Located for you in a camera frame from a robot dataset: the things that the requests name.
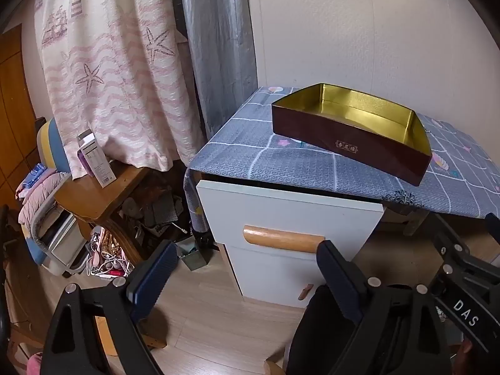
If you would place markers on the blue yellow chair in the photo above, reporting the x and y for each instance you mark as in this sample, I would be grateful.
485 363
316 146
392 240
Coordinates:
54 144

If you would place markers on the wooden side table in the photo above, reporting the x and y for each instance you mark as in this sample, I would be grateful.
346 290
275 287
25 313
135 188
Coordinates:
101 195

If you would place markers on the wooden wardrobe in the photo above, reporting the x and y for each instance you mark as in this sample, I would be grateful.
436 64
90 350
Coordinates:
15 105

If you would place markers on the silver curtain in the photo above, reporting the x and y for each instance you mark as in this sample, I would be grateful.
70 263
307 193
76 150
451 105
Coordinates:
218 47

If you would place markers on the blue patterned tablecloth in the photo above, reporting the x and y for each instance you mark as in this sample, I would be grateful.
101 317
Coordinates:
242 152

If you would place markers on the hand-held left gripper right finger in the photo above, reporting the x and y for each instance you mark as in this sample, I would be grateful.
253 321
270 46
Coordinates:
340 281

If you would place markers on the blue patterned cloth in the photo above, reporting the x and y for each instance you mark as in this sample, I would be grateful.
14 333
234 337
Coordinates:
35 174

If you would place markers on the small metal tin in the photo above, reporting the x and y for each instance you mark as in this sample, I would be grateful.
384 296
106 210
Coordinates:
193 258

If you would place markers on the gold foil bag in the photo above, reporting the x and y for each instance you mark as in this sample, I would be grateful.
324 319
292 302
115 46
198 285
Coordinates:
111 246

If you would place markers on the dark clutter pile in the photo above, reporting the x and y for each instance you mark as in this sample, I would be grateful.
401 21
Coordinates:
156 211

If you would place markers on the white purple carton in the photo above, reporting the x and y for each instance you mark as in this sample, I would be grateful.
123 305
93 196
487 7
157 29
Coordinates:
99 164

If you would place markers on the wooden stool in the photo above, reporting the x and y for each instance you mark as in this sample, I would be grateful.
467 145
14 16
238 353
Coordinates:
154 340

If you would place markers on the pink quilted cloth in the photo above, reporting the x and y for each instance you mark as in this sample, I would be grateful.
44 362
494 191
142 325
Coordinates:
43 191

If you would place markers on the maroon gold-lined box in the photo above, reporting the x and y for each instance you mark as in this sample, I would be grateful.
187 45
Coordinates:
332 136

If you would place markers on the pink printed curtain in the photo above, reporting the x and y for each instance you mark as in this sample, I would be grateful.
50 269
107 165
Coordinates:
117 86

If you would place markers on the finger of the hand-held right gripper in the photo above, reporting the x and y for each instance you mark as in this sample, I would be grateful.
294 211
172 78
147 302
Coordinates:
494 226
465 265

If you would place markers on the white cabinet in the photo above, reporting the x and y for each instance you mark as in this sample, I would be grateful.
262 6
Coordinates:
265 273

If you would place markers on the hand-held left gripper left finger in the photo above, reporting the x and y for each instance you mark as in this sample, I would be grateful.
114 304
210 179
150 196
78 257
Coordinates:
152 281

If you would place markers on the pink plush object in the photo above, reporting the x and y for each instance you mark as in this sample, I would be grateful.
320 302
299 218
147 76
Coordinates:
34 364

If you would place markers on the white plastic storage box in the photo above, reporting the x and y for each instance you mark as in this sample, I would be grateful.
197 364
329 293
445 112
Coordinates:
66 242

